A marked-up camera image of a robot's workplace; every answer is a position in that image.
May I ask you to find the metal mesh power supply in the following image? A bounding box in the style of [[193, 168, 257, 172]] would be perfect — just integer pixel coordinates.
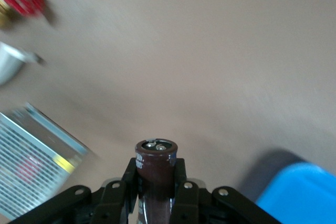
[[0, 103, 90, 221]]

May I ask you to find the large dark electrolytic capacitor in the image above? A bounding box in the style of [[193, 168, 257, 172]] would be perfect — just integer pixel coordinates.
[[134, 137, 178, 224]]

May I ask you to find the blue plastic tray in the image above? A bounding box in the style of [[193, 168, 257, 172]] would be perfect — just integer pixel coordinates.
[[256, 162, 336, 224]]

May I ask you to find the white semicircular plastic bracket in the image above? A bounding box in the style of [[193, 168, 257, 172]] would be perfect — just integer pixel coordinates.
[[0, 41, 44, 86]]

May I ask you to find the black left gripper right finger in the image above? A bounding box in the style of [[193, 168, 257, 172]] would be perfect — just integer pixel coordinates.
[[170, 157, 200, 224]]

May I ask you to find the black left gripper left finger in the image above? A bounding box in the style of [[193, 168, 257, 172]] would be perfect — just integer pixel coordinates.
[[90, 157, 139, 224]]

